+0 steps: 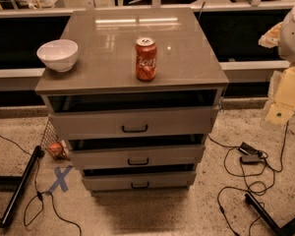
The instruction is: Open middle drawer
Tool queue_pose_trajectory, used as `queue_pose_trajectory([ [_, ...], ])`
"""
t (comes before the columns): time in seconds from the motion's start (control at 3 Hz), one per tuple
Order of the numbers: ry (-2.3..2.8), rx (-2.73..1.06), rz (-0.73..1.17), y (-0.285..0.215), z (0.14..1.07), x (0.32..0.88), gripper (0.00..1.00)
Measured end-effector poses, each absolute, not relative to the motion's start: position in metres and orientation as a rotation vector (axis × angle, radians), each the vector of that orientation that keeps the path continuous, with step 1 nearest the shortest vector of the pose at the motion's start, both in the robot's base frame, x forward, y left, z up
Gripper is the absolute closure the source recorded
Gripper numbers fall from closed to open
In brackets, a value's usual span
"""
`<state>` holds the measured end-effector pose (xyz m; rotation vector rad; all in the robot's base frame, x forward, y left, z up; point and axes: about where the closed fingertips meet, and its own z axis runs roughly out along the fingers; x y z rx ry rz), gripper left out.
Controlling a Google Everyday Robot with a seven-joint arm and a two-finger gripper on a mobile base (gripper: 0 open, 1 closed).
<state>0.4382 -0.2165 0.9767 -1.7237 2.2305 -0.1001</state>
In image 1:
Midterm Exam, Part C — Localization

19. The grey drawer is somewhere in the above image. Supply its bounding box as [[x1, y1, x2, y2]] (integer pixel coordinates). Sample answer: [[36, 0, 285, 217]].
[[69, 145, 205, 170], [49, 107, 218, 140], [82, 171, 196, 192]]

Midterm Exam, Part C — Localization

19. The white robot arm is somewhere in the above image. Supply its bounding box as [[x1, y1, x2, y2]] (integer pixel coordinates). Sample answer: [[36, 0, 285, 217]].
[[259, 6, 295, 126]]

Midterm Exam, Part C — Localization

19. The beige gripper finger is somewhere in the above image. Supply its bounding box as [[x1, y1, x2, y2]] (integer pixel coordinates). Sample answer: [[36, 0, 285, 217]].
[[265, 65, 295, 126]]

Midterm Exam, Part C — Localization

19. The black floor bar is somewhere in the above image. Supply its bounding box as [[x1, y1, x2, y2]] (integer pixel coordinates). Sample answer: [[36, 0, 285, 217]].
[[0, 146, 44, 229], [245, 192, 295, 236]]

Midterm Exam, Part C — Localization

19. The white bowl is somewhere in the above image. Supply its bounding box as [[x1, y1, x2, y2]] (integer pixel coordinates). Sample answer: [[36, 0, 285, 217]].
[[36, 39, 79, 72]]

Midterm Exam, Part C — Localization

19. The black cable left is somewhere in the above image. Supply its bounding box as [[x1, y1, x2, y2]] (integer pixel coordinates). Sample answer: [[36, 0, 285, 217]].
[[0, 124, 83, 236]]

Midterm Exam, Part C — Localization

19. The grey drawer cabinet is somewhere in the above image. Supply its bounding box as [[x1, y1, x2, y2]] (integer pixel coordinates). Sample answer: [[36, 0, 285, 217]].
[[34, 7, 230, 195]]

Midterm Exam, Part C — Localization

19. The black floor bar left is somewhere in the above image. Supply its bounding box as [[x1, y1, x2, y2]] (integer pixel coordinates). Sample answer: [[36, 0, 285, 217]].
[[0, 146, 44, 229]]

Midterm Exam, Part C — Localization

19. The mesh bag with onion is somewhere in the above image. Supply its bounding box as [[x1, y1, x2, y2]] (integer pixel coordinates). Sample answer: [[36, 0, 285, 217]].
[[40, 121, 69, 160]]

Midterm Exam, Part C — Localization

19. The black floor bar right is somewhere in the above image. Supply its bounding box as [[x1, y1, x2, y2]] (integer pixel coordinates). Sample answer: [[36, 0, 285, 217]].
[[245, 192, 295, 236]]

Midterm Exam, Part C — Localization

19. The orange soda can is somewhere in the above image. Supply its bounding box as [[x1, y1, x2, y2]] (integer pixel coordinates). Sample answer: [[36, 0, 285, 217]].
[[135, 37, 157, 82]]

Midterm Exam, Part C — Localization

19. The black power adapter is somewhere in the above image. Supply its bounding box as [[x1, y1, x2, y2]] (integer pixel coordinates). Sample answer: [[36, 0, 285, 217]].
[[238, 143, 265, 164]]

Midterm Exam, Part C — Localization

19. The blue tape cross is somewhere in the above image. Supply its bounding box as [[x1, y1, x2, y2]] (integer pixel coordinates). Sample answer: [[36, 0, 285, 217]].
[[46, 165, 73, 196]]

